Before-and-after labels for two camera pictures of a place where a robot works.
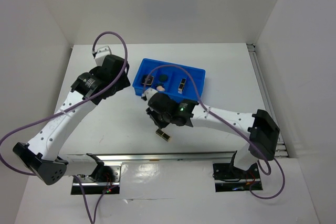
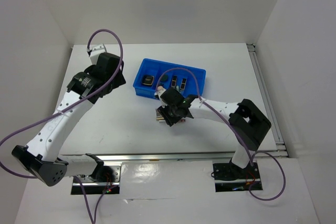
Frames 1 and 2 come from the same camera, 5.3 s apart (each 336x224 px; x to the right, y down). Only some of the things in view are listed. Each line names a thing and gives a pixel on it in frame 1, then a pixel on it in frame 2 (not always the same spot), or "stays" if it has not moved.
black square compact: x=149 y=81 stays
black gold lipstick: x=163 y=135 to x=174 y=81
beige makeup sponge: x=160 y=88 stays
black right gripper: x=153 y=113 to x=169 y=120
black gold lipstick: x=181 y=85 stays
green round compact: x=163 y=77 stays
